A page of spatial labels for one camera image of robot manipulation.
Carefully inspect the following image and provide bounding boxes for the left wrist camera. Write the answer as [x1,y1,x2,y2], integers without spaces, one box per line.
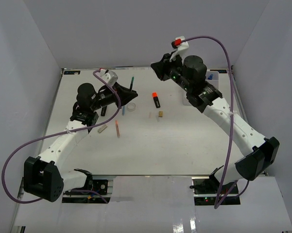
[99,69,118,86]

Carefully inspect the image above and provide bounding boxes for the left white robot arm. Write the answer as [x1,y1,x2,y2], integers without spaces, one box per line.
[23,83,138,202]

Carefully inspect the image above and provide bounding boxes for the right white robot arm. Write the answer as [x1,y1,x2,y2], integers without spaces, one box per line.
[151,53,280,194]

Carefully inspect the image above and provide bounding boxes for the orange black highlighter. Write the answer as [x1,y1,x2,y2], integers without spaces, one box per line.
[152,92,161,108]

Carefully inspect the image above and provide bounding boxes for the orange pen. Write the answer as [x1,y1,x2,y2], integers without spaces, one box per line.
[115,120,120,138]

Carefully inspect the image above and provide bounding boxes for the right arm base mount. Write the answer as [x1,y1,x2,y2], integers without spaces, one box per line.
[189,178,240,206]

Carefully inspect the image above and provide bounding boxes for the green pen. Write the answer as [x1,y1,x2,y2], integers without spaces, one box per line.
[129,76,135,91]

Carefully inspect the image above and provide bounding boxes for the clear tape roll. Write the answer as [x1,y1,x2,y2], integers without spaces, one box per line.
[126,102,136,111]

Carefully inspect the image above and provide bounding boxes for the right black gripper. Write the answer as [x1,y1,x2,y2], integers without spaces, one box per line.
[151,52,191,93]

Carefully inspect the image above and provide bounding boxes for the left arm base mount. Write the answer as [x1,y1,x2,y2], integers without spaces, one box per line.
[62,179,113,204]

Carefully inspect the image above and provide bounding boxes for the white compartment organizer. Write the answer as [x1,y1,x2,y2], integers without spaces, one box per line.
[182,71,219,106]

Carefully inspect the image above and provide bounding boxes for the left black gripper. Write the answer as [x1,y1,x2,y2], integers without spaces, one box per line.
[91,82,138,111]

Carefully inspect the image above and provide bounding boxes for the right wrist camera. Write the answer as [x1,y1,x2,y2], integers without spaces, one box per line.
[170,36,189,62]

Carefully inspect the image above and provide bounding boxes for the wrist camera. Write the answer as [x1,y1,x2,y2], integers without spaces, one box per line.
[99,69,118,86]
[170,36,189,62]

